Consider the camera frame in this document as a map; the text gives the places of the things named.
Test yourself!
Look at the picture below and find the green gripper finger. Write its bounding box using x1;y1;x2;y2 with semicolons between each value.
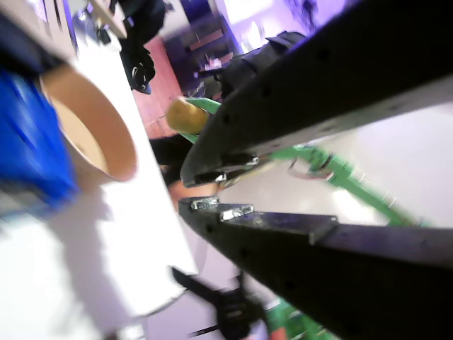
178;129;202;145
185;97;222;116

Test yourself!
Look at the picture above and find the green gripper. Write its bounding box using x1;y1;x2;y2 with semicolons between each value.
178;0;453;340

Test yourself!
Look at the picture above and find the yellow lemon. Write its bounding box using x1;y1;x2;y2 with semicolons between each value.
166;98;209;135

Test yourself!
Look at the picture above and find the green arm base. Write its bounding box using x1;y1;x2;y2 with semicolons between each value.
265;297;337;340

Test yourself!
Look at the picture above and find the brown paper bowl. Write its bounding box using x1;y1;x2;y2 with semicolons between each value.
39;65;138;187

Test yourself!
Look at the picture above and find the black bag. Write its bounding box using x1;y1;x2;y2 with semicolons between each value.
118;0;167;96

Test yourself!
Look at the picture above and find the wooden board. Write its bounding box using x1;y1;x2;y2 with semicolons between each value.
88;0;128;40

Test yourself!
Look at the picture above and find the blue ribbed rover wheel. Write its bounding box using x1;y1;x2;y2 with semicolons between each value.
0;69;81;210

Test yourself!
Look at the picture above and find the black clamp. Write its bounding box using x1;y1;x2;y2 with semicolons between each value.
171;265;268;340

